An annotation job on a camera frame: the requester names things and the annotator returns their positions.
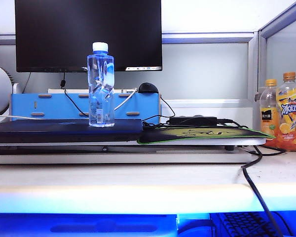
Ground clear mineral water bottle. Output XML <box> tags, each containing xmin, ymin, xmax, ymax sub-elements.
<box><xmin>87</xmin><ymin>41</ymin><xmax>115</xmax><ymax>128</ymax></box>

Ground black laptop power adapter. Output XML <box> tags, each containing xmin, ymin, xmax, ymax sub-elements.
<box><xmin>169</xmin><ymin>116</ymin><xmax>218</xmax><ymax>126</ymax></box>

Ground dark closed laptop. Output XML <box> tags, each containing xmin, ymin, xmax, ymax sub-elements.
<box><xmin>0</xmin><ymin>119</ymin><xmax>144</xmax><ymax>144</ymax></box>

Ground small orange juice bottle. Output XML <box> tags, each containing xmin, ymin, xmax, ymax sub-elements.
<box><xmin>259</xmin><ymin>79</ymin><xmax>280</xmax><ymax>142</ymax></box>

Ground large iced tea bottle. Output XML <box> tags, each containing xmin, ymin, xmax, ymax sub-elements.
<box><xmin>275</xmin><ymin>72</ymin><xmax>296</xmax><ymax>152</ymax></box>

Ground black green-edged mouse pad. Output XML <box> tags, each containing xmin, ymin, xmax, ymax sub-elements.
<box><xmin>137</xmin><ymin>125</ymin><xmax>276</xmax><ymax>145</ymax></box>

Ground black computer mouse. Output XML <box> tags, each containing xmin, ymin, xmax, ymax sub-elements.
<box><xmin>138</xmin><ymin>82</ymin><xmax>159</xmax><ymax>94</ymax></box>

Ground white desk riser platform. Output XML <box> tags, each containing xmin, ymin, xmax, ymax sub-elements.
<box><xmin>0</xmin><ymin>137</ymin><xmax>266</xmax><ymax>165</ymax></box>

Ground blue wooden monitor stand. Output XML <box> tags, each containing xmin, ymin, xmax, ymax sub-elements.
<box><xmin>10</xmin><ymin>93</ymin><xmax>162</xmax><ymax>124</ymax></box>

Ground black computer monitor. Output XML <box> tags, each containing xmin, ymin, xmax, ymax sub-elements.
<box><xmin>14</xmin><ymin>0</ymin><xmax>163</xmax><ymax>73</ymax></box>

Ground blue plastic panel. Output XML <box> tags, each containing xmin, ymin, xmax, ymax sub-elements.
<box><xmin>0</xmin><ymin>213</ymin><xmax>179</xmax><ymax>237</ymax></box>

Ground black keyboard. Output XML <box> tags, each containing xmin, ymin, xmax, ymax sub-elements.
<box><xmin>216</xmin><ymin>211</ymin><xmax>278</xmax><ymax>237</ymax></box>

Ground white desk fan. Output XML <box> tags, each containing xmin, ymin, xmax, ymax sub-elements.
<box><xmin>0</xmin><ymin>63</ymin><xmax>14</xmax><ymax>124</ymax></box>

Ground thin black mouse cable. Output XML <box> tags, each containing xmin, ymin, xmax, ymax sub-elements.
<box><xmin>142</xmin><ymin>95</ymin><xmax>176</xmax><ymax>122</ymax></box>

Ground white charging cable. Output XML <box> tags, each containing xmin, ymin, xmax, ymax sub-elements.
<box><xmin>114</xmin><ymin>88</ymin><xmax>138</xmax><ymax>111</ymax></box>

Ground thin black monitor cable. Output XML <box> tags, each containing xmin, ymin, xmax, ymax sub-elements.
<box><xmin>60</xmin><ymin>72</ymin><xmax>90</xmax><ymax>118</ymax></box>

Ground aluminium partition frame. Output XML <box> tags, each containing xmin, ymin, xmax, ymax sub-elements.
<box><xmin>0</xmin><ymin>0</ymin><xmax>296</xmax><ymax>122</ymax></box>

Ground thick black power cable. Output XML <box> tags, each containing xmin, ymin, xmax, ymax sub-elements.
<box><xmin>241</xmin><ymin>145</ymin><xmax>285</xmax><ymax>237</ymax></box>

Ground white fan cable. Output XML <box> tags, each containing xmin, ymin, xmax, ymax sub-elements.
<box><xmin>0</xmin><ymin>114</ymin><xmax>41</xmax><ymax>120</ymax></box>

